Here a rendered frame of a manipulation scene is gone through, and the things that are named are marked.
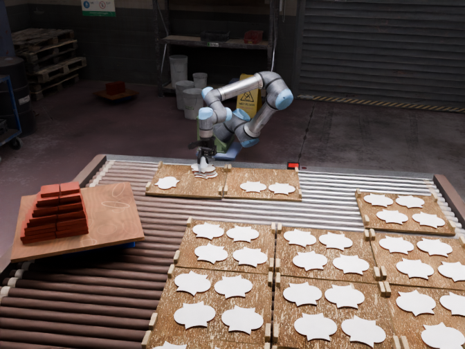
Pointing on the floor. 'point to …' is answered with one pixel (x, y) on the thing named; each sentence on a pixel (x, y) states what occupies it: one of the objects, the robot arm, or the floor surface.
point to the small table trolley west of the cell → (15, 120)
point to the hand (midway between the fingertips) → (203, 167)
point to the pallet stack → (48, 59)
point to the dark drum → (16, 74)
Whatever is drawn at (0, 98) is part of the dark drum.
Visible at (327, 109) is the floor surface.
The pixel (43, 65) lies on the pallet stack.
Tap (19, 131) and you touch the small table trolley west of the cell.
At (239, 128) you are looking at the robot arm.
